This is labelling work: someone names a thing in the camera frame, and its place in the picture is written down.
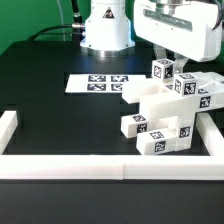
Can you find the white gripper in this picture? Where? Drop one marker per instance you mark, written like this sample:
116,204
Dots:
191,31

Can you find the white tagged cube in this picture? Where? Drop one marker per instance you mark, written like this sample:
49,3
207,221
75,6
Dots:
185,84
162,69

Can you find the white chair back frame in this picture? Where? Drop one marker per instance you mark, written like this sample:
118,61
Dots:
132,91

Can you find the white chair seat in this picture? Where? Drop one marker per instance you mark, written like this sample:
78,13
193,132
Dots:
180,111

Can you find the white U-shaped fence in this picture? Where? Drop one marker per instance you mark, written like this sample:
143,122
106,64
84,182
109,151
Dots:
102,167

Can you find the white marker base plate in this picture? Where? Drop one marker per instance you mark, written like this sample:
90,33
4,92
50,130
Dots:
99,83

